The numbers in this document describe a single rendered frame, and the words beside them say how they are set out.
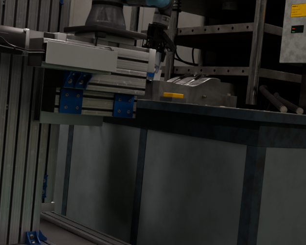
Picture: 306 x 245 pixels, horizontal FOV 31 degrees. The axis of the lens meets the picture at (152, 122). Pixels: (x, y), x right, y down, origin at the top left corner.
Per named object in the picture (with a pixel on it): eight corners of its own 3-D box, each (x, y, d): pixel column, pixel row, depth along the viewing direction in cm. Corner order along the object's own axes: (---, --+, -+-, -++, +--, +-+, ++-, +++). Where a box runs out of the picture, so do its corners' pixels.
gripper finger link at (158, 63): (148, 71, 241) (149, 50, 243) (158, 73, 245) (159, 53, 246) (152, 70, 239) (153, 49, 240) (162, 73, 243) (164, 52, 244)
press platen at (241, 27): (259, 30, 302) (260, 22, 302) (139, 37, 388) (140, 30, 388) (335, 48, 348) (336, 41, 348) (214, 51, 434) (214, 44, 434)
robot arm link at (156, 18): (163, 17, 250) (174, 18, 243) (161, 27, 250) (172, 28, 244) (150, 13, 245) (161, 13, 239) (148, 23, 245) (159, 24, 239)
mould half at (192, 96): (157, 100, 240) (160, 70, 239) (123, 97, 260) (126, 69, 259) (236, 108, 271) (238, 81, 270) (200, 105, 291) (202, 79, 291)
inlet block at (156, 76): (136, 75, 238) (139, 63, 238) (130, 74, 242) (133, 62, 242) (159, 81, 247) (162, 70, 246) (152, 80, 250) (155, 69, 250)
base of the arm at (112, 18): (99, 26, 190) (102, -3, 190) (77, 27, 202) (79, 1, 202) (134, 32, 200) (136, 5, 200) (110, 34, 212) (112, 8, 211)
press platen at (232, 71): (254, 76, 303) (255, 66, 303) (136, 72, 389) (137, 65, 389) (331, 88, 349) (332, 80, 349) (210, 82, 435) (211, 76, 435)
